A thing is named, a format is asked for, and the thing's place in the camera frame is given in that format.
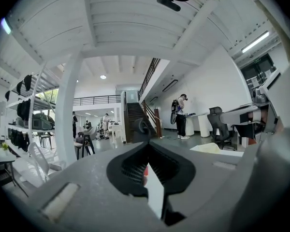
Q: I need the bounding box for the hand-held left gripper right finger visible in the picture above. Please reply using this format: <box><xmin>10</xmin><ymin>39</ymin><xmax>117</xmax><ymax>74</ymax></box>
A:
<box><xmin>147</xmin><ymin>140</ymin><xmax>257</xmax><ymax>228</ymax></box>

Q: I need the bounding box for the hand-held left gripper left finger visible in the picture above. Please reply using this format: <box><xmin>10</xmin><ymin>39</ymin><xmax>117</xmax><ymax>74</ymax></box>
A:
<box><xmin>21</xmin><ymin>140</ymin><xmax>169</xmax><ymax>232</ymax></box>

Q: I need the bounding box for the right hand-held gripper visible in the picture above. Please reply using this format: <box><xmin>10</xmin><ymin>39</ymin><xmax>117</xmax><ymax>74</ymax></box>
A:
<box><xmin>219</xmin><ymin>54</ymin><xmax>290</xmax><ymax>145</ymax></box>

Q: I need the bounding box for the person's right forearm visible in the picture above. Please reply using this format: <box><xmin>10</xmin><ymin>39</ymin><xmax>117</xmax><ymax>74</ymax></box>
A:
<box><xmin>245</xmin><ymin>0</ymin><xmax>290</xmax><ymax>61</ymax></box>

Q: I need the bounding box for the black office chair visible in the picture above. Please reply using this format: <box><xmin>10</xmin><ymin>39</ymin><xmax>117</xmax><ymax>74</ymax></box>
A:
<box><xmin>206</xmin><ymin>106</ymin><xmax>238</xmax><ymax>151</ymax></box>

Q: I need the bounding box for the white desk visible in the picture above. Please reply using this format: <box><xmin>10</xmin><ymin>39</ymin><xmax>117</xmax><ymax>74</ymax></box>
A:
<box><xmin>185</xmin><ymin>112</ymin><xmax>211</xmax><ymax>138</ymax></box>

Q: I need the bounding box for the dark double door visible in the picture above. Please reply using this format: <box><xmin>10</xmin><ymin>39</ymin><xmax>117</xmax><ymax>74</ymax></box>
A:
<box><xmin>240</xmin><ymin>54</ymin><xmax>277</xmax><ymax>95</ymax></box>

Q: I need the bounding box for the black stool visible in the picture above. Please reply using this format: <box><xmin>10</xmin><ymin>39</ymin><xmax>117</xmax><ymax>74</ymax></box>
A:
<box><xmin>81</xmin><ymin>133</ymin><xmax>96</xmax><ymax>159</ymax></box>

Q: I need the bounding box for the white plastic chair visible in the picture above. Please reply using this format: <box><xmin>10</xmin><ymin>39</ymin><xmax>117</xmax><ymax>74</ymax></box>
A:
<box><xmin>27</xmin><ymin>142</ymin><xmax>51</xmax><ymax>182</ymax></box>

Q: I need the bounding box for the long ceiling tube lamp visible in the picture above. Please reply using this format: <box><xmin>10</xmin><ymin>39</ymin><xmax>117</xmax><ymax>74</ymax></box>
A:
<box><xmin>241</xmin><ymin>31</ymin><xmax>271</xmax><ymax>54</ymax></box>

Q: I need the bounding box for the black round chair back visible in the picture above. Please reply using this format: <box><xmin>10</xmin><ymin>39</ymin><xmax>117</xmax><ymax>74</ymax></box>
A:
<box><xmin>132</xmin><ymin>118</ymin><xmax>151</xmax><ymax>144</ymax></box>

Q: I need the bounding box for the white pillar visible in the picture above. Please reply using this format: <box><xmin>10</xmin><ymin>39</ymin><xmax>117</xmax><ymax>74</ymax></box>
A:
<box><xmin>54</xmin><ymin>46</ymin><xmax>85</xmax><ymax>165</ymax></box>

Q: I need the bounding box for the green bag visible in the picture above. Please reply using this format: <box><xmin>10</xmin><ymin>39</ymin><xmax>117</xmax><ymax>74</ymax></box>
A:
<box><xmin>31</xmin><ymin>112</ymin><xmax>56</xmax><ymax>131</ymax></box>

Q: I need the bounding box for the dark wooden staircase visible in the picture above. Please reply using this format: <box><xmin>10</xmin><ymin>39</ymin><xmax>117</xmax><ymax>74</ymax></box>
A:
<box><xmin>123</xmin><ymin>91</ymin><xmax>163</xmax><ymax>144</ymax></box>

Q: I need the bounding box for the black mezzanine railing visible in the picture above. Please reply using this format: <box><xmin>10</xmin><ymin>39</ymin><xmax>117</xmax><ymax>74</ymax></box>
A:
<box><xmin>72</xmin><ymin>94</ymin><xmax>122</xmax><ymax>106</ymax></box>

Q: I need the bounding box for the round white side table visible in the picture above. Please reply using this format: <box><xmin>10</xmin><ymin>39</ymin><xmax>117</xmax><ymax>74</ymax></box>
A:
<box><xmin>0</xmin><ymin>147</ymin><xmax>29</xmax><ymax>198</ymax></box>

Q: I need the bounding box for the white storage rack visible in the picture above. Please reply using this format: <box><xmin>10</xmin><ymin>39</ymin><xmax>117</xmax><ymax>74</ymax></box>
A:
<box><xmin>3</xmin><ymin>65</ymin><xmax>62</xmax><ymax>159</ymax></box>

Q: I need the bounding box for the black oblong wall lamp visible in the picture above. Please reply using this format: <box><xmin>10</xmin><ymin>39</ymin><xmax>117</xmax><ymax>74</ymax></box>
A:
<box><xmin>162</xmin><ymin>79</ymin><xmax>179</xmax><ymax>93</ymax></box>

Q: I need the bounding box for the black head-mounted camera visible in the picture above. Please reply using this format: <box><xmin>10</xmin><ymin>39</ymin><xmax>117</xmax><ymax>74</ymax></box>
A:
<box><xmin>156</xmin><ymin>0</ymin><xmax>182</xmax><ymax>12</ymax></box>

